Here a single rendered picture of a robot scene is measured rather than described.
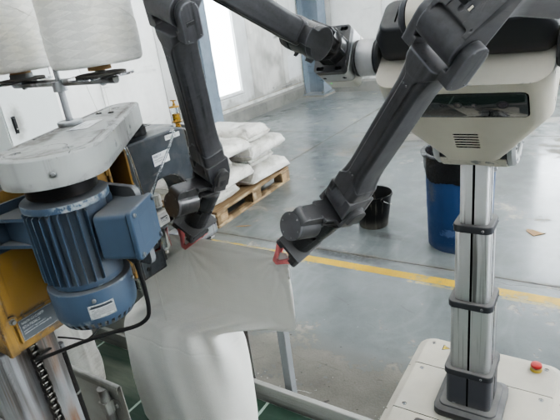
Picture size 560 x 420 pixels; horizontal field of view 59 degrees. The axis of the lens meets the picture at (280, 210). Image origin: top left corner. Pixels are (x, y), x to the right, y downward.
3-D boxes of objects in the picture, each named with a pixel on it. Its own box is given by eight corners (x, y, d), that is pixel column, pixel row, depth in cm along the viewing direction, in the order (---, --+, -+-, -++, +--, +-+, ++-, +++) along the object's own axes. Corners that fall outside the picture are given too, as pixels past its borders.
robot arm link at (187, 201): (232, 169, 110) (207, 152, 114) (191, 178, 102) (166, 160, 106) (222, 214, 116) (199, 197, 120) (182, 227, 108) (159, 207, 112)
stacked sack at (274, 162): (292, 167, 494) (291, 152, 489) (255, 190, 444) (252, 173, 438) (257, 164, 517) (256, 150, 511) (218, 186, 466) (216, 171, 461)
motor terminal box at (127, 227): (168, 247, 94) (154, 190, 89) (148, 274, 85) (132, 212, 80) (127, 249, 96) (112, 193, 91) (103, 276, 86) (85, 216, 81)
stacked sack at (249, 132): (273, 134, 478) (272, 118, 473) (248, 147, 445) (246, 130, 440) (220, 132, 514) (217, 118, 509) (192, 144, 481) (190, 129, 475)
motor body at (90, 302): (157, 300, 97) (126, 181, 88) (94, 345, 86) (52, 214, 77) (106, 286, 106) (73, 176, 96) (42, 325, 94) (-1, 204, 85)
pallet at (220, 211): (290, 180, 497) (288, 166, 492) (219, 228, 404) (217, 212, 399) (224, 175, 539) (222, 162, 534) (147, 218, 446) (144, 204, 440)
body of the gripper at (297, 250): (273, 242, 103) (293, 225, 98) (298, 223, 111) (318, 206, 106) (293, 267, 102) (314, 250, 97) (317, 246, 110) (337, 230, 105)
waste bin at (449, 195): (504, 229, 340) (509, 137, 315) (489, 263, 300) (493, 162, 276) (434, 222, 365) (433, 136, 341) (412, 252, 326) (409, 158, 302)
